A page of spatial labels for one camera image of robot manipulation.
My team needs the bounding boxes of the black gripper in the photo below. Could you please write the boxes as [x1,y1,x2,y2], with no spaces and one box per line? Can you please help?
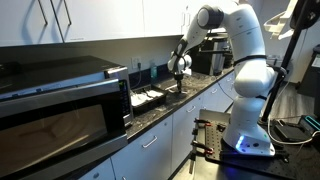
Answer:
[173,70,185,94]

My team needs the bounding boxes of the white plastic utensil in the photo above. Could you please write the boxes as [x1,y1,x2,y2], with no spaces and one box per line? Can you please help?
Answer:
[130,91,149,107]
[147,88,165,99]

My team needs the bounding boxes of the green soap bottle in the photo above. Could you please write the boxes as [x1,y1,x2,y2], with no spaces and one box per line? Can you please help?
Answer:
[150,61,159,80]

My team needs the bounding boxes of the black cutlery tray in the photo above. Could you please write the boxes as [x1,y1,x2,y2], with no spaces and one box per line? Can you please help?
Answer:
[129,84,168,116]

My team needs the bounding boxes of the black silver coffee machine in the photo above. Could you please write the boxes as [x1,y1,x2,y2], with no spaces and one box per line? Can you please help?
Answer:
[192,28,235,77]

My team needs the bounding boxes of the orange black clamp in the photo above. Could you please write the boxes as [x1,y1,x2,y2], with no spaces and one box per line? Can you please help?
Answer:
[194,117,213,128]
[190,140,215,156]

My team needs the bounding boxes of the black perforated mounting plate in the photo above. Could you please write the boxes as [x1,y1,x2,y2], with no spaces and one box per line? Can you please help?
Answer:
[193,108,320,180]

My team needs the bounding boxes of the white lower cabinets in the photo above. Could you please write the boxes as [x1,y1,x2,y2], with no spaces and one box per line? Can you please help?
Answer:
[78,71,242,180]

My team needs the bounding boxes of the white cabinets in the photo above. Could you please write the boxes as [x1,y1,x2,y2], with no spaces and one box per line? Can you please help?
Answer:
[78,71,242,180]
[0,0,241,48]

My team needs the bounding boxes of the white upper cabinets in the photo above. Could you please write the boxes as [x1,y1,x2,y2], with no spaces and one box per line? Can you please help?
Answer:
[0,0,241,48]

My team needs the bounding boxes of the white plastic rack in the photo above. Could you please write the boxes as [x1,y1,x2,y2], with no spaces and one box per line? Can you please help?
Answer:
[263,0,298,41]

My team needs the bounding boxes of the black floor box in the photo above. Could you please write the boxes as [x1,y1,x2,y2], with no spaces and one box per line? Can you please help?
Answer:
[273,119,312,143]

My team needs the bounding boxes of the stainless black microwave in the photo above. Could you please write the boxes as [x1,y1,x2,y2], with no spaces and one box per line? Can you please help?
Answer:
[0,54,135,180]

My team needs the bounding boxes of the black bin white label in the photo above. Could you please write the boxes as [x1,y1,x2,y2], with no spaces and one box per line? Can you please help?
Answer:
[297,44,320,98]

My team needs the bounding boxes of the teal edged black device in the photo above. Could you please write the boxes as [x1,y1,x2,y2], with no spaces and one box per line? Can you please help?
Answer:
[298,114,320,135]

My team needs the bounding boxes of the black power cord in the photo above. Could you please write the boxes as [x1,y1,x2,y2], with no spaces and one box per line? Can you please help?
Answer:
[132,61,143,90]

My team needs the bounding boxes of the white wall outlet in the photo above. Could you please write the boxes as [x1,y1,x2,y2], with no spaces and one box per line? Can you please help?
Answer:
[131,56,142,70]

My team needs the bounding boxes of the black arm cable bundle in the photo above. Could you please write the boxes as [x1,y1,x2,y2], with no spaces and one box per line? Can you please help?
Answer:
[199,31,289,101]

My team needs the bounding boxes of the black camera stand pole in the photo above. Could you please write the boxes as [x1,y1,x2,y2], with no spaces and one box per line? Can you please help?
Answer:
[260,0,320,123]

